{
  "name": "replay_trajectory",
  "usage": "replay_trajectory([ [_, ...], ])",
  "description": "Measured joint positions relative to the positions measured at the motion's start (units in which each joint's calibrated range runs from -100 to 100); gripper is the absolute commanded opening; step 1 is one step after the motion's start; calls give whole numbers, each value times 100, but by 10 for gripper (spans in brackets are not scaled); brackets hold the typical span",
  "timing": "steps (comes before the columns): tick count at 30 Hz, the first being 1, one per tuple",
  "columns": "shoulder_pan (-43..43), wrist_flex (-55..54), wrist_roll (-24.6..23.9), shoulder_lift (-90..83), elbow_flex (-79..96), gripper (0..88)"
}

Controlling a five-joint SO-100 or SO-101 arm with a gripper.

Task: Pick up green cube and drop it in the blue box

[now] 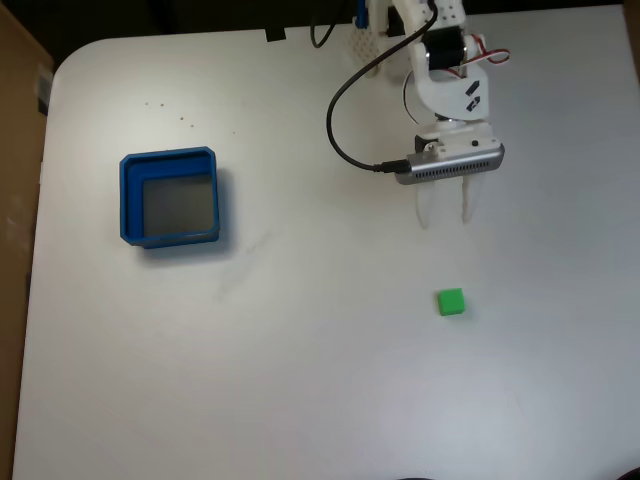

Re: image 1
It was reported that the blue square box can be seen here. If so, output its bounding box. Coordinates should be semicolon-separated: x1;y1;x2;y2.
118;146;222;250

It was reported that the grey camera box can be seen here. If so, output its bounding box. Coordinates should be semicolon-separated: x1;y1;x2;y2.
394;142;506;187

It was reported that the black looped cable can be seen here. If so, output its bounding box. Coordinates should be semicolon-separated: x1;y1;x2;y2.
308;0;351;50

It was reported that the red and white servo wire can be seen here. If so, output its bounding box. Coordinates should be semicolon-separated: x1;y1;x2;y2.
462;34;511;76

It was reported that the black camera cable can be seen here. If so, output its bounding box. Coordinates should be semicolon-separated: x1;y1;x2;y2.
326;2;441;175

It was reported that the green cube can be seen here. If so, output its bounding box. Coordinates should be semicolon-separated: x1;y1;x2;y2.
437;287;466;318

